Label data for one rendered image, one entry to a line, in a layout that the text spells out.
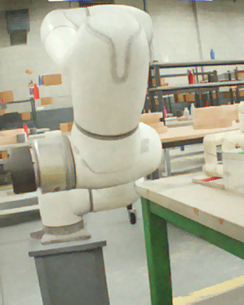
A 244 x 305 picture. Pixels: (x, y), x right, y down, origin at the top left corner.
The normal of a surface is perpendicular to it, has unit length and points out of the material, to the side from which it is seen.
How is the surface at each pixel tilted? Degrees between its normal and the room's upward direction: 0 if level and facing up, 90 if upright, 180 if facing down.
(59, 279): 90
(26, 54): 90
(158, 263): 90
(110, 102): 121
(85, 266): 90
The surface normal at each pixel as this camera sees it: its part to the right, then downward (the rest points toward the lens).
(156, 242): 0.31, 0.04
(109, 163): 0.23, 0.54
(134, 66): 0.56, 0.40
